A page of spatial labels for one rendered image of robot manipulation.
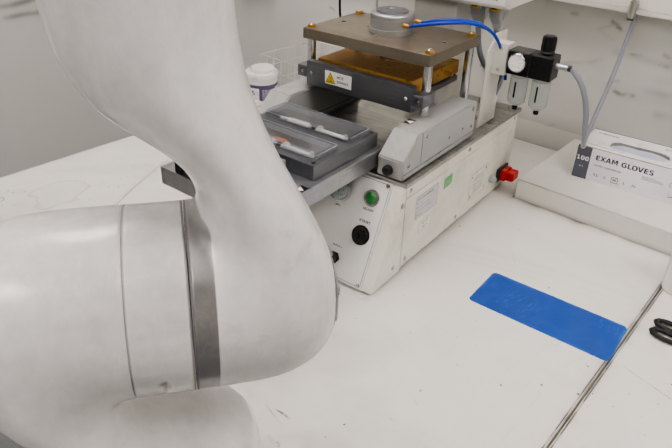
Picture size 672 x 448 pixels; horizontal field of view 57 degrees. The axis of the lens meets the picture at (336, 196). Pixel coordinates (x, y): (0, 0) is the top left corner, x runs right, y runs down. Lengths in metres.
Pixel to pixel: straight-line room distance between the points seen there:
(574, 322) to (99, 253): 0.84
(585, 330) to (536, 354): 0.11
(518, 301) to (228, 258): 0.79
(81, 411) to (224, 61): 0.21
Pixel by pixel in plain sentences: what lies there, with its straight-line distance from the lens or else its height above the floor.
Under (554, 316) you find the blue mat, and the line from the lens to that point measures 1.08.
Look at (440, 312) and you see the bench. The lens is 1.04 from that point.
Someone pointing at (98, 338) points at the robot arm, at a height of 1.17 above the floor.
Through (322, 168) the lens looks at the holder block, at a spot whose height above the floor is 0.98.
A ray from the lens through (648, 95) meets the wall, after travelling 1.58.
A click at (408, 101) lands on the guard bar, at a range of 1.07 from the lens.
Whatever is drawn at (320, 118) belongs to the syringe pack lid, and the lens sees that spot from 1.05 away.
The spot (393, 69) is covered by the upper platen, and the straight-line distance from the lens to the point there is 1.13.
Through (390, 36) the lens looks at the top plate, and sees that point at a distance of 1.15.
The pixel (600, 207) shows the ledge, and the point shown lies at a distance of 1.34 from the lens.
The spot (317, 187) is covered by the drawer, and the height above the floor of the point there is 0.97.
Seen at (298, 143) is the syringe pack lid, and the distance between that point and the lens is 0.96.
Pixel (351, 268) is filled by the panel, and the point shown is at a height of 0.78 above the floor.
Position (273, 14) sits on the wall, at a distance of 2.20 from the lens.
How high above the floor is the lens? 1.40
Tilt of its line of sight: 29 degrees down
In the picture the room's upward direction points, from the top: 2 degrees clockwise
